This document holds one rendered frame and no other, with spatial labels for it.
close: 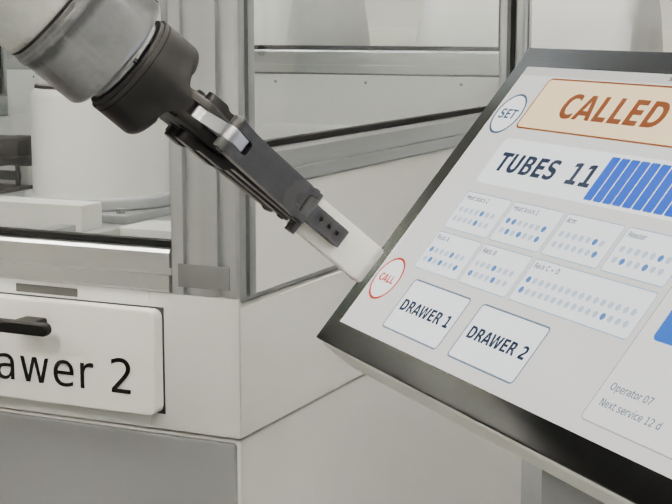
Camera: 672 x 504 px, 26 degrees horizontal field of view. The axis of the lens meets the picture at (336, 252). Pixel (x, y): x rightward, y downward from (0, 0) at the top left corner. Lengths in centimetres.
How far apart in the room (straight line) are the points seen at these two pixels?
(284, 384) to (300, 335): 6
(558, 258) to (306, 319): 63
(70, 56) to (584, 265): 36
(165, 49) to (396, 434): 101
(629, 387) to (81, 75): 40
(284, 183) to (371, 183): 76
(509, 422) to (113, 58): 34
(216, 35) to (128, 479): 48
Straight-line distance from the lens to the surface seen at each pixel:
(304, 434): 164
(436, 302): 110
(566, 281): 99
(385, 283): 118
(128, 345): 152
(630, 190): 101
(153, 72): 96
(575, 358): 93
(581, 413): 89
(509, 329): 100
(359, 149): 172
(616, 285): 95
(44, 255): 158
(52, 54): 95
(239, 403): 149
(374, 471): 183
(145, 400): 152
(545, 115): 117
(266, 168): 98
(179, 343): 151
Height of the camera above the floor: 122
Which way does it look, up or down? 9 degrees down
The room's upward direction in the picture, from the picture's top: straight up
